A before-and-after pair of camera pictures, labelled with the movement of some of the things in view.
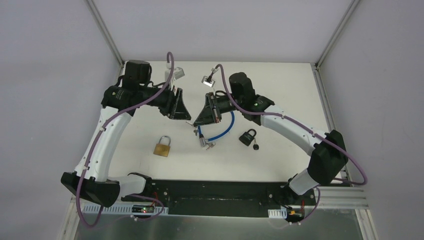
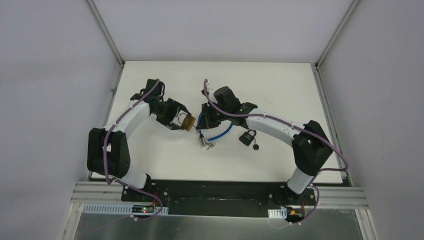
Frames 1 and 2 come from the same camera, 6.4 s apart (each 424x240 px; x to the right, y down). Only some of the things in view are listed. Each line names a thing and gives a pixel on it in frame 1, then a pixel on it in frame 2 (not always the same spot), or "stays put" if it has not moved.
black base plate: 221,198 stays put
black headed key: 255,146 stays put
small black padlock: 246,138 stays put
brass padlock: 161,149 → 188,121
